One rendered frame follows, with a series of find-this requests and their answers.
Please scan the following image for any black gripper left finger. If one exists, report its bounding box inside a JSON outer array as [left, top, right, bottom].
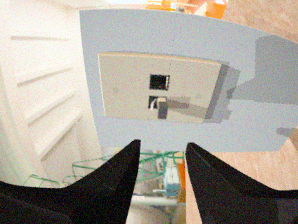
[[0, 139, 141, 224]]

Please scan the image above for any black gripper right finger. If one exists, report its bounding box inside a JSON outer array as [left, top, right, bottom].
[[185, 143, 298, 224]]

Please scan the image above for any light grey flat panel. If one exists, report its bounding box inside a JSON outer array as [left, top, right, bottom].
[[78, 8, 298, 153]]

